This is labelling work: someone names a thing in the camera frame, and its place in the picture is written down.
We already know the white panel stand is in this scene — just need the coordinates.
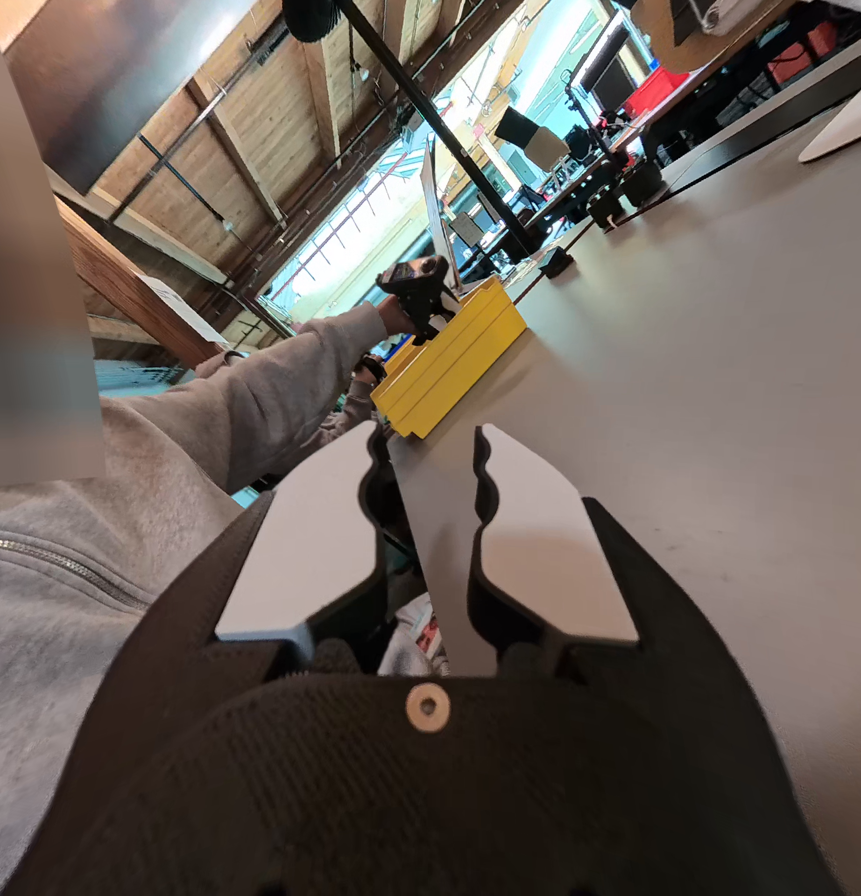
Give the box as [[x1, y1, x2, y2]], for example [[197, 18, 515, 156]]
[[798, 91, 861, 166]]

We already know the black round lamp head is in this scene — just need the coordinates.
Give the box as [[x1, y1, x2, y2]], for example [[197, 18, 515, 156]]
[[282, 0, 342, 44]]

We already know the red plastic bin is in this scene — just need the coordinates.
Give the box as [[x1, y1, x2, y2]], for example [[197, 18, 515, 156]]
[[627, 66, 692, 118]]

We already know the yellow plastic bin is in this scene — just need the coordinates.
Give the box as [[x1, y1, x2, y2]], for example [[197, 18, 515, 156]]
[[369, 275, 528, 441]]

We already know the white wall sign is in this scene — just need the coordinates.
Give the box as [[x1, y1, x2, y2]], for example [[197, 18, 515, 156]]
[[140, 273, 230, 344]]

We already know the person's left forearm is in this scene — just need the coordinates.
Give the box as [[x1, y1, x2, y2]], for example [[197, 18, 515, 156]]
[[101, 302, 391, 499]]

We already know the clear acrylic stand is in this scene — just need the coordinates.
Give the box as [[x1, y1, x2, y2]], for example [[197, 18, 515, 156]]
[[420, 136, 468, 296]]

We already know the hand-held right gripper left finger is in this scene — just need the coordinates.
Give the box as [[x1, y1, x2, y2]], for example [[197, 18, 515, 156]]
[[215, 420, 391, 645]]

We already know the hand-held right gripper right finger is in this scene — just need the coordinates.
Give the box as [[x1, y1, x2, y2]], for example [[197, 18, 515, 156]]
[[467, 423, 642, 646]]

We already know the person's left hand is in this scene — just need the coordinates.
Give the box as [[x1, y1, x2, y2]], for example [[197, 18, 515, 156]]
[[379, 295, 416, 338]]

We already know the black metal pole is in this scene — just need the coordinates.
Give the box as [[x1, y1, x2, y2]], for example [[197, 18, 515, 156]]
[[332, 0, 545, 261]]

